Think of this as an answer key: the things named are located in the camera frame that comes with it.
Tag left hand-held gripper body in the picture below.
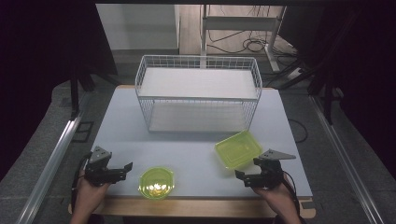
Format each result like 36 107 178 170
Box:
83 146 128 188

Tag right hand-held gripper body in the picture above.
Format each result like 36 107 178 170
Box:
244 148 297 189

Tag green rectangular plastic container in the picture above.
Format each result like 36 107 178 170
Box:
214 129 263 171

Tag green round plastic container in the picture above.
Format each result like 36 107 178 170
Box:
137 166 176 201

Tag white wire shelf rack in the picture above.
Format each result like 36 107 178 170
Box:
134 54 263 134

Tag person's left hand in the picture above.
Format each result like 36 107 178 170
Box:
74 169 110 209

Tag person's right hand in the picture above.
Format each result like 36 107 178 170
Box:
251 174 297 215

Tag black metal stand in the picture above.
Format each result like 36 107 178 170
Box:
68 60 120 121
274 59 347 125

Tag white cabinet panel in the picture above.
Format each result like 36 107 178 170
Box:
95 3 181 51

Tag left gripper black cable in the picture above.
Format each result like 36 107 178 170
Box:
70 151 93 214

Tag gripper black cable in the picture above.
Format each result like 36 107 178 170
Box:
282 170 303 220
70 151 93 214

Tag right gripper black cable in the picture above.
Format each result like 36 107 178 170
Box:
282 170 303 220

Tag grey aluminium rail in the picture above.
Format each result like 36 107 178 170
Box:
15 92 92 224
309 94 388 224

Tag black looped floor cable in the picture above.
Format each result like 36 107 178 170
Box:
288 118 310 145

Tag black floor cables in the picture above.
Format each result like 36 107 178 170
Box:
206 29 298 59

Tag white metal desk frame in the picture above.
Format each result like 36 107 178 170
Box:
200 4 288 73

